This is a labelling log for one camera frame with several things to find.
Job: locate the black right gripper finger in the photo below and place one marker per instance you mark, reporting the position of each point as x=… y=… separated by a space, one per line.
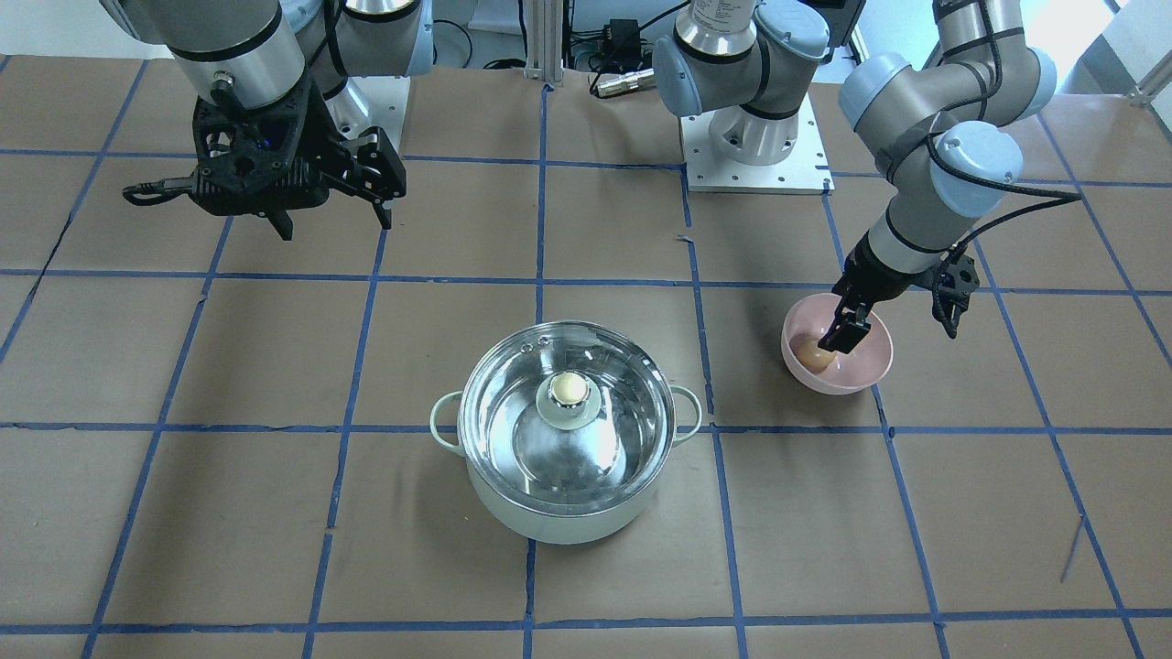
x=281 y=222
x=383 y=212

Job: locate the brown egg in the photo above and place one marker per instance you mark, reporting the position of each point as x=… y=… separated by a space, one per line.
x=810 y=355

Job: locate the pale green electric pot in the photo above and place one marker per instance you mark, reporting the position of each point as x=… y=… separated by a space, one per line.
x=549 y=513

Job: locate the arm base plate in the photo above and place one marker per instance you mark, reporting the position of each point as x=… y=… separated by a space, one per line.
x=364 y=102
x=731 y=151

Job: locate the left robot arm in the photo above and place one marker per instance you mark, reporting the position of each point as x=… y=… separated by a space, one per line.
x=936 y=134

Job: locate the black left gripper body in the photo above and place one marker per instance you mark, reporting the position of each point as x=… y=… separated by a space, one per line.
x=874 y=275

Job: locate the glass pot lid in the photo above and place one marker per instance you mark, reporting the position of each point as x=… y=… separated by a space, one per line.
x=568 y=416

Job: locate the black power adapter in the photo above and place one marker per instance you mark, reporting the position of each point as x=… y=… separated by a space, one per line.
x=621 y=38

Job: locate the pink bowl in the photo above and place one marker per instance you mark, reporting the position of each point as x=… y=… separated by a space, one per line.
x=866 y=365

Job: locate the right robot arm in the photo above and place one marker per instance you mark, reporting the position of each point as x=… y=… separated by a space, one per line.
x=266 y=46

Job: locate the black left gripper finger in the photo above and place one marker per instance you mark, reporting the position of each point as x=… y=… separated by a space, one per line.
x=947 y=310
x=849 y=326

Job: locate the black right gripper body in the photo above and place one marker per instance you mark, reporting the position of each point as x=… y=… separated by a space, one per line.
x=326 y=131

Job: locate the aluminium frame post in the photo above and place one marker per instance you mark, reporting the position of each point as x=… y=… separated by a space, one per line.
x=544 y=33

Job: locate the silver cylindrical connector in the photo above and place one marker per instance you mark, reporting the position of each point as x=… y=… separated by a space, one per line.
x=623 y=84

